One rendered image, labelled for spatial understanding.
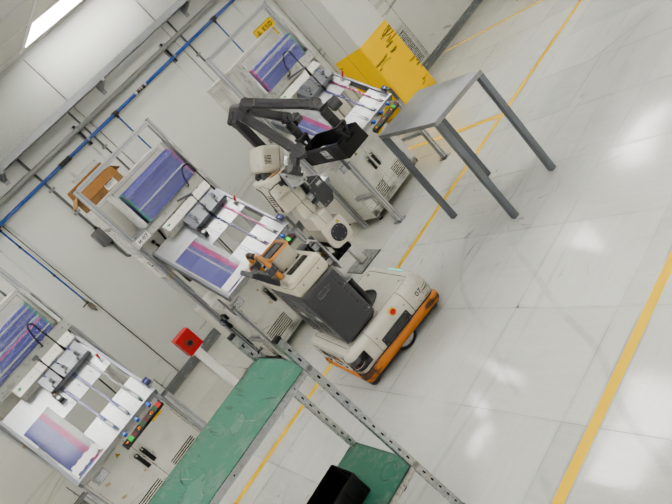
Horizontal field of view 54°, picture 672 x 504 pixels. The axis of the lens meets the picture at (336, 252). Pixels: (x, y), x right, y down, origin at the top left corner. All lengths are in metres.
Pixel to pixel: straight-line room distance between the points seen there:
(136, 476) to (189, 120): 3.50
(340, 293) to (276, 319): 1.44
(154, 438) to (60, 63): 3.52
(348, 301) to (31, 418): 2.18
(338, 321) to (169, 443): 1.70
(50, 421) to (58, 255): 2.06
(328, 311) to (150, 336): 3.05
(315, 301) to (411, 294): 0.58
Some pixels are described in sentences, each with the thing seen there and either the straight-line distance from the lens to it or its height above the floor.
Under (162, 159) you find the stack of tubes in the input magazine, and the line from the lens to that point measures 5.03.
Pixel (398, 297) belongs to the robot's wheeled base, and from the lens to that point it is 3.82.
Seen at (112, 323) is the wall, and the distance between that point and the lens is 6.36.
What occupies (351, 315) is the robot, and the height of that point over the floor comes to 0.40.
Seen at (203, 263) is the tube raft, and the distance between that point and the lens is 4.76.
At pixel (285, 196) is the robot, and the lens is 3.75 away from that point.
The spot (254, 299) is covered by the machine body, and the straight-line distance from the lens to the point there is 4.99.
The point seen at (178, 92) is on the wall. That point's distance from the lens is 6.86.
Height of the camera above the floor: 1.91
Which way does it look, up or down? 19 degrees down
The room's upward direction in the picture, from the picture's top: 45 degrees counter-clockwise
